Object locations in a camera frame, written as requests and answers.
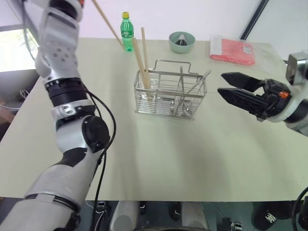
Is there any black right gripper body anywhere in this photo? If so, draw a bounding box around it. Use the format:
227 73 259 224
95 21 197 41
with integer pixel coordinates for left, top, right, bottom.
255 78 293 122

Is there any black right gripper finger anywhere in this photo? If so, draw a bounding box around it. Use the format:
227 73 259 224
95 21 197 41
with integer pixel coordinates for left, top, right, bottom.
217 87 268 122
220 72 266 93

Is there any wooden chopstick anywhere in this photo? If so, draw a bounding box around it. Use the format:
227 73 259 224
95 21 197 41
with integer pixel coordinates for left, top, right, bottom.
91 0 126 51
132 37 152 102
141 27 152 97

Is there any metal spoon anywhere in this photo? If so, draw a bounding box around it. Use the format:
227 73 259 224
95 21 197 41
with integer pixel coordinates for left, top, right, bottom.
182 69 212 115

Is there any red plastic packet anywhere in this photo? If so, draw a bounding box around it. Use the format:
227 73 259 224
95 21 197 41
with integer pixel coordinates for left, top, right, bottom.
208 34 256 67

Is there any light green bowl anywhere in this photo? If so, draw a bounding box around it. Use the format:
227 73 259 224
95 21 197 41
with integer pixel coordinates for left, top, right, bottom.
168 31 196 55

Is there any black clip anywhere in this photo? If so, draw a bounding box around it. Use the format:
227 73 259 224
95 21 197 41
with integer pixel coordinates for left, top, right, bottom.
175 34 189 46

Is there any black cap with white print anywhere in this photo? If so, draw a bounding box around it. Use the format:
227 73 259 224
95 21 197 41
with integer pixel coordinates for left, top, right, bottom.
251 203 286 227

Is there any white rounded robot leg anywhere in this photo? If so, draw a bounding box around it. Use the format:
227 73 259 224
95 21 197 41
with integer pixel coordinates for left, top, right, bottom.
180 201 209 231
109 200 141 231

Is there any green plastic bottle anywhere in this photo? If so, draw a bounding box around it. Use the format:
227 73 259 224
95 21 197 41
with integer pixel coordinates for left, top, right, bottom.
120 12 135 52

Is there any black wall strip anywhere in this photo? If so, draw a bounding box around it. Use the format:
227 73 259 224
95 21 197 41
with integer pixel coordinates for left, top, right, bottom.
239 0 270 41

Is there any metal wire basket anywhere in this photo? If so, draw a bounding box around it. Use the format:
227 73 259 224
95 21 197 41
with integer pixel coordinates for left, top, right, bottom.
133 59 208 121

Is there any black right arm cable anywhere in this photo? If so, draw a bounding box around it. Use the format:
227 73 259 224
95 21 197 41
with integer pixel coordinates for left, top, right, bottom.
294 186 308 231

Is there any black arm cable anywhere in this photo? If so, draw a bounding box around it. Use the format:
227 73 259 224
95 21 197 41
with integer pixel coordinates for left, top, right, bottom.
85 90 117 231
294 186 308 231

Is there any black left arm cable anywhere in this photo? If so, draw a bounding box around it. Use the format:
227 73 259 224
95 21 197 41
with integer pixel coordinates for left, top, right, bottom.
85 90 117 231

